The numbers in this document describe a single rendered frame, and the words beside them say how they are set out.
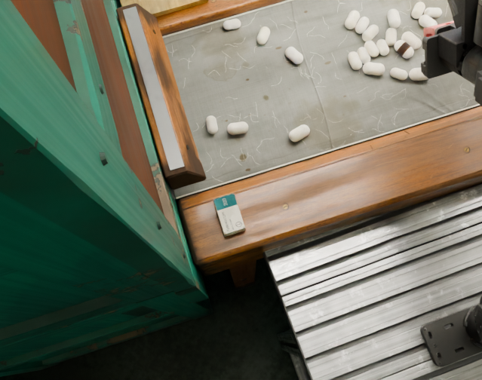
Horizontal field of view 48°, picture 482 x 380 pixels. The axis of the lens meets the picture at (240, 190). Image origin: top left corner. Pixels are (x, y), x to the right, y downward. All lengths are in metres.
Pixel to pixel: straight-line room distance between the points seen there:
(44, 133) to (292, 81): 0.78
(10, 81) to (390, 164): 0.77
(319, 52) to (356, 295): 0.43
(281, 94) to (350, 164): 0.18
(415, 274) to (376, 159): 0.22
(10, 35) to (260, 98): 0.76
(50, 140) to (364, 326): 0.79
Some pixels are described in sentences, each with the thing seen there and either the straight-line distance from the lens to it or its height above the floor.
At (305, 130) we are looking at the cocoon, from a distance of 0.92.
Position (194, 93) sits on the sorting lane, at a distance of 0.97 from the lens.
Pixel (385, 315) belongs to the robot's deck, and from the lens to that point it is 0.97.
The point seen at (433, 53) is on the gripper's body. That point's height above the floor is 0.88.
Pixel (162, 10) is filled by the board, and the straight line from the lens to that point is 1.01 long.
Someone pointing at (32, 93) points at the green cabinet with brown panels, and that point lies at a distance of 0.23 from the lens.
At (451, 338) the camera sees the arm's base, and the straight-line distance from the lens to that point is 0.99.
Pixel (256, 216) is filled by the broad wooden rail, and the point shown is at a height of 0.77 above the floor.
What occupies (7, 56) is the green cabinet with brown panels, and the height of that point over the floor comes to 1.44.
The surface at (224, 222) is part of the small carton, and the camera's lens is 0.85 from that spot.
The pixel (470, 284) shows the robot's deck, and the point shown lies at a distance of 1.02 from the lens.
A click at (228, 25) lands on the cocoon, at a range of 1.01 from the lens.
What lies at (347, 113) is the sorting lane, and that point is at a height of 0.74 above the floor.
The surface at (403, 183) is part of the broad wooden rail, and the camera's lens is 0.92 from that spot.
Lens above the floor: 1.61
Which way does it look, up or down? 75 degrees down
